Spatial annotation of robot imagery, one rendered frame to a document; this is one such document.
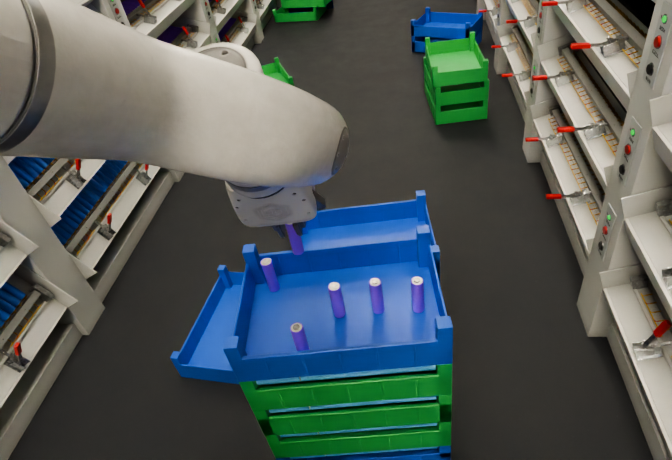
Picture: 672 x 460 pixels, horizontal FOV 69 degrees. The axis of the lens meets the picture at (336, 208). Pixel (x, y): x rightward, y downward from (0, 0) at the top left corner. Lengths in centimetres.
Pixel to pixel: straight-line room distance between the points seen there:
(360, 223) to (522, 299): 46
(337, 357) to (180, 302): 85
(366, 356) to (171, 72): 46
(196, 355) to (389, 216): 59
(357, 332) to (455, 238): 77
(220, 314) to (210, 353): 12
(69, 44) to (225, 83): 11
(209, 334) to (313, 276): 57
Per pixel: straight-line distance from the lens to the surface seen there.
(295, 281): 83
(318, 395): 76
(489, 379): 118
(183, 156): 36
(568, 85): 144
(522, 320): 128
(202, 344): 133
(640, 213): 103
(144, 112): 32
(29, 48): 26
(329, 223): 115
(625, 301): 113
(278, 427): 85
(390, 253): 81
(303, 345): 70
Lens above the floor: 100
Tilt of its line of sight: 39 degrees down
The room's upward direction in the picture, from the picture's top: 10 degrees counter-clockwise
